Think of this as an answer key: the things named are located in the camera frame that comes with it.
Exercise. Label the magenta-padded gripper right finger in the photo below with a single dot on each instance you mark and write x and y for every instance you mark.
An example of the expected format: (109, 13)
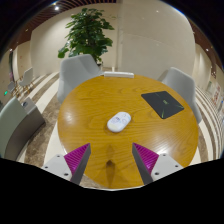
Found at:
(146, 159)

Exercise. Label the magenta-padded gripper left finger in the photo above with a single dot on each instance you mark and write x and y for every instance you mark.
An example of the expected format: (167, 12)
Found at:
(76, 159)

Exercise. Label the white cartoon-print computer mouse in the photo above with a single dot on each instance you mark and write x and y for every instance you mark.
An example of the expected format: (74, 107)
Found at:
(119, 122)

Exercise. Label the black mouse pad green lines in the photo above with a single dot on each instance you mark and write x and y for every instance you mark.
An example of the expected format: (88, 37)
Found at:
(162, 104)

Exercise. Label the grey waste bin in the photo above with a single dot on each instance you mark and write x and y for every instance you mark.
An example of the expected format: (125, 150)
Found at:
(15, 128)

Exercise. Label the grey shell chair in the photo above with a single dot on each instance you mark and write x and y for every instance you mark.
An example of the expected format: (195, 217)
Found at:
(181, 86)
(77, 74)

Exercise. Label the white power strip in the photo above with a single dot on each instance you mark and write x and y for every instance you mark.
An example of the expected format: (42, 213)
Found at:
(118, 74)

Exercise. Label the red white poster sign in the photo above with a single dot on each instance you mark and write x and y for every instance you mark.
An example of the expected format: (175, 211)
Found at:
(216, 95)

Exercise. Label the small white chair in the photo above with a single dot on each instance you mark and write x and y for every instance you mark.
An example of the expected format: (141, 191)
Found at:
(26, 77)
(11, 87)

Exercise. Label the green leafy potted plant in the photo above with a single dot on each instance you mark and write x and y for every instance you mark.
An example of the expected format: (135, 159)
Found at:
(87, 32)

